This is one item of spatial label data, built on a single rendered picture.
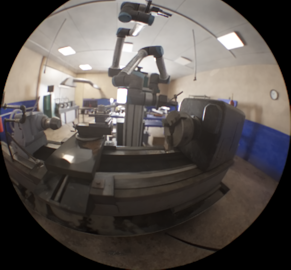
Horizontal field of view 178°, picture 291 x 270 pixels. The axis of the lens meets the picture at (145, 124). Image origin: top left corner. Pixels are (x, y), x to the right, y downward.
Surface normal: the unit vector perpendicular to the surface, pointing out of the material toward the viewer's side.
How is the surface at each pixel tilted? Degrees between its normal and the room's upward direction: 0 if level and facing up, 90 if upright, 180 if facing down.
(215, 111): 90
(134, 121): 90
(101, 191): 0
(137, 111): 90
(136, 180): 0
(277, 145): 90
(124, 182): 0
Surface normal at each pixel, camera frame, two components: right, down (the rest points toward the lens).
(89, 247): 0.11, -0.97
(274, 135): -0.97, -0.04
